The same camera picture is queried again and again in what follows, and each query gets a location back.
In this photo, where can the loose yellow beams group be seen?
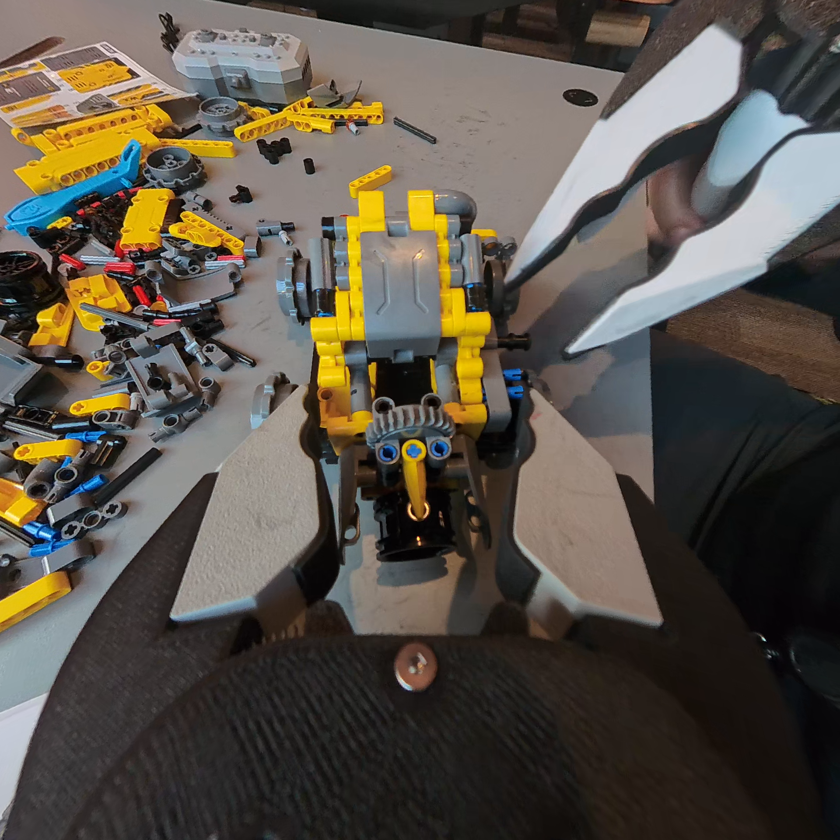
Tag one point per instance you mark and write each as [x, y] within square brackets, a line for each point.
[315, 118]

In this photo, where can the dark grey curved panel piece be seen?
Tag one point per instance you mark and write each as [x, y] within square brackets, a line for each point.
[331, 95]

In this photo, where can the yellow toy brick vehicle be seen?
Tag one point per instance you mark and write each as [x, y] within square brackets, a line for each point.
[400, 295]

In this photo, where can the person's right hand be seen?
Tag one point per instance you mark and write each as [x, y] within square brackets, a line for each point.
[669, 210]

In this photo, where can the dark grey pin connector piece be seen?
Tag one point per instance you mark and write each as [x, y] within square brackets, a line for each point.
[272, 229]

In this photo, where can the yellow short five-hole beam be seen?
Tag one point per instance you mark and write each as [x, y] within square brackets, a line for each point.
[371, 181]

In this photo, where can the dark grey sprocket wheel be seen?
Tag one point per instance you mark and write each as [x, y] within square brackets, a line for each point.
[174, 167]
[220, 115]

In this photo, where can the black axle rod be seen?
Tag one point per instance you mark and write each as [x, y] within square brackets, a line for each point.
[415, 130]

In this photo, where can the black gear brick assembly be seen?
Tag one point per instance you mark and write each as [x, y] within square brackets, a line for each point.
[410, 426]

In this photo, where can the pile of dark brick pieces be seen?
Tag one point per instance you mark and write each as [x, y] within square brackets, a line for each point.
[131, 328]

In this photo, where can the yellow grey sticker sheet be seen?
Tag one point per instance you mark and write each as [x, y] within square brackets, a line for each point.
[79, 79]

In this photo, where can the blue brick separator tool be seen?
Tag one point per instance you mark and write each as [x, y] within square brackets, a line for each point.
[59, 200]

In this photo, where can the yellow thin single beam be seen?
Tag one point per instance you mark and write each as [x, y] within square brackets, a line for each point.
[197, 148]

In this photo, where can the black pin connector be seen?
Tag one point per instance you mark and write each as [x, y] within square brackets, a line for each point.
[241, 194]

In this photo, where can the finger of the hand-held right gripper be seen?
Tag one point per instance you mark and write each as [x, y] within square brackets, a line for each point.
[656, 111]
[735, 243]

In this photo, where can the black desk grommet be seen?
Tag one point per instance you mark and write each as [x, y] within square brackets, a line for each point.
[581, 97]

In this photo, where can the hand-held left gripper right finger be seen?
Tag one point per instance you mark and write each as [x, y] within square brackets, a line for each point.
[577, 531]

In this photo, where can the black connector cluster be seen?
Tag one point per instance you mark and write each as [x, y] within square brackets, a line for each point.
[274, 149]

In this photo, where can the black spoked wheel rim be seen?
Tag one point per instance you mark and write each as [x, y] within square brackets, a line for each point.
[23, 279]

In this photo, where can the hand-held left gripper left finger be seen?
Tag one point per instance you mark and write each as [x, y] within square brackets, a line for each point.
[262, 525]

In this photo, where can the grey brick battery box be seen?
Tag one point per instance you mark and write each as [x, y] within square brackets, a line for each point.
[243, 62]

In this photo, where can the stack of yellow long beams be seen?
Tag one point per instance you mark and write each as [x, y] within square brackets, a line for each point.
[85, 144]

